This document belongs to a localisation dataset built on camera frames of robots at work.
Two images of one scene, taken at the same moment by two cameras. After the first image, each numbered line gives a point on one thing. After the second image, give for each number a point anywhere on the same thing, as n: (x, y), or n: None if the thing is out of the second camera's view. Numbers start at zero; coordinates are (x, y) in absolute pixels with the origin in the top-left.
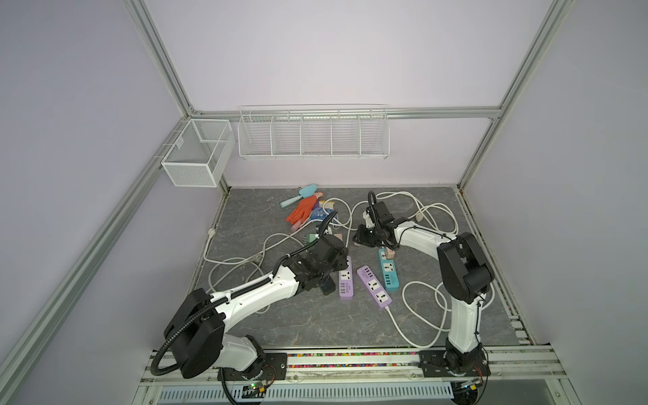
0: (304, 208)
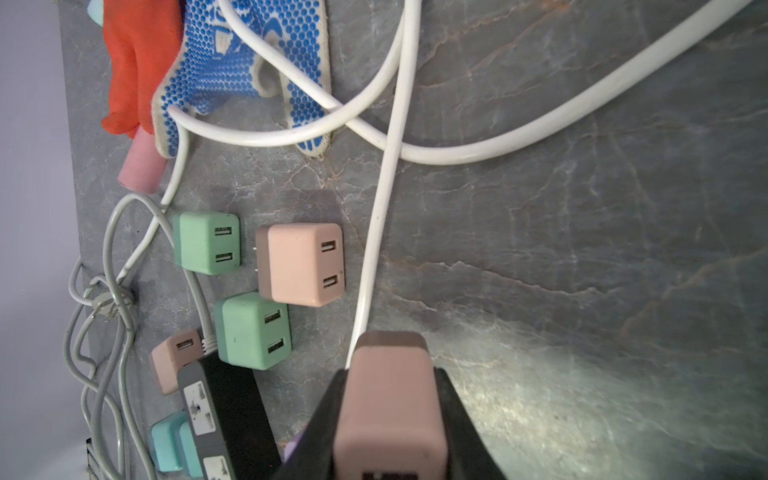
0: (143, 40)
